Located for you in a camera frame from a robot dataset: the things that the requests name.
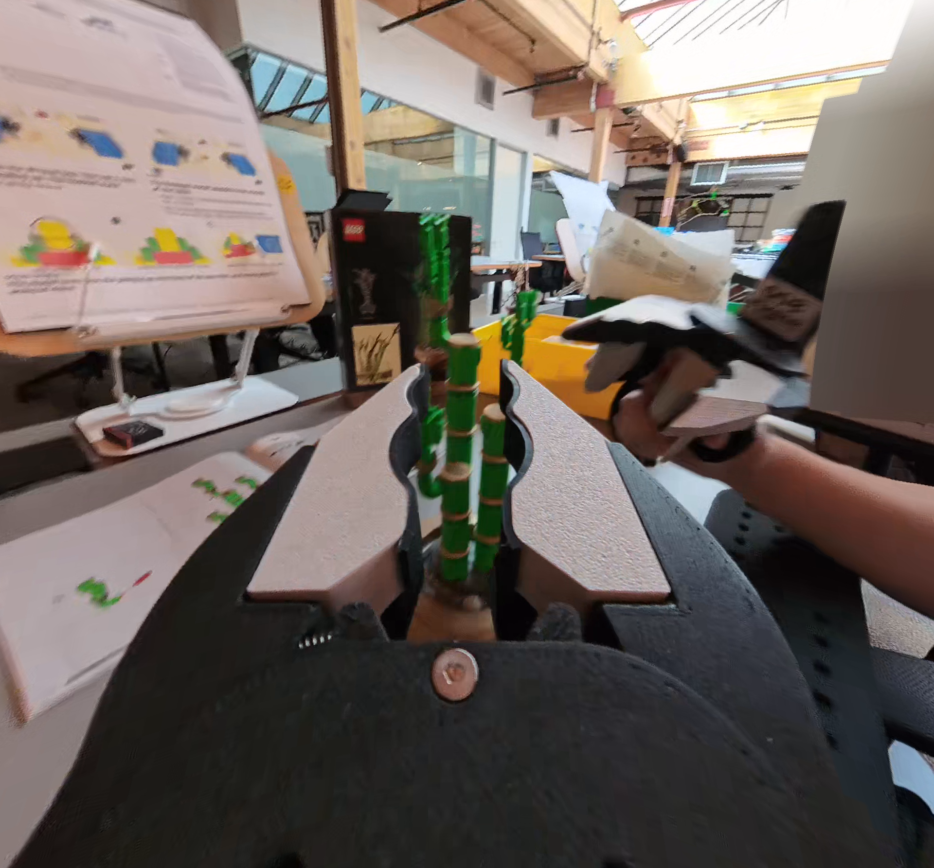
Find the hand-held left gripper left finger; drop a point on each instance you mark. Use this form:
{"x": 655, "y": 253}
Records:
{"x": 343, "y": 503}

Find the wooden pillar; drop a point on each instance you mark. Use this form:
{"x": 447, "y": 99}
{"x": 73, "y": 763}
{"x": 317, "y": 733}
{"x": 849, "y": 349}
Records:
{"x": 341, "y": 80}

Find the person's right hand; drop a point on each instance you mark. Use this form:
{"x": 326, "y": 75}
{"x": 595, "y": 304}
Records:
{"x": 642, "y": 437}

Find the person's right forearm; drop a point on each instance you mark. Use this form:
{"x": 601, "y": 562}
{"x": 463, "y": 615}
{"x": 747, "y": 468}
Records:
{"x": 861, "y": 518}

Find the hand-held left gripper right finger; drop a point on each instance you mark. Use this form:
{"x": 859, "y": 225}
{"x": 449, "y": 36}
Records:
{"x": 584, "y": 510}

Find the small black flat box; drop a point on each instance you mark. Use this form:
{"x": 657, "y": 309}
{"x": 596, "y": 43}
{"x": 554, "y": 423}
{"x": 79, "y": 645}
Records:
{"x": 133, "y": 433}

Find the green lego bamboo model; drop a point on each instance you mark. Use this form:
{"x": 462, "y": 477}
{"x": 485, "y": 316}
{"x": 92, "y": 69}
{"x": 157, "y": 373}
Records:
{"x": 461, "y": 386}

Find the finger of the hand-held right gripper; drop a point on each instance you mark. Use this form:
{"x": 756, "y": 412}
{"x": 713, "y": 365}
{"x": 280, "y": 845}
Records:
{"x": 657, "y": 317}
{"x": 616, "y": 365}

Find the white printed paper bag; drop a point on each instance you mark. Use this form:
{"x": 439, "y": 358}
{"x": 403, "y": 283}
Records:
{"x": 657, "y": 255}

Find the open lego instruction booklet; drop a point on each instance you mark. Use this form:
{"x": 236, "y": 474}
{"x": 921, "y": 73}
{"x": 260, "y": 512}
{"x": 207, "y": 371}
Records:
{"x": 87, "y": 591}

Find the black lego set box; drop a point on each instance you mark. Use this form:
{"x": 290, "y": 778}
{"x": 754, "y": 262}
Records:
{"x": 365, "y": 284}

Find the yellow plastic bin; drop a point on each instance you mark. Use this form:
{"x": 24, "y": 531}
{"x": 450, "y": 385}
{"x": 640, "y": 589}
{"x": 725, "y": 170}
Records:
{"x": 554, "y": 365}

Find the printed instruction sheet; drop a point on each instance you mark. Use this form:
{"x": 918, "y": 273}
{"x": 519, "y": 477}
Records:
{"x": 131, "y": 175}

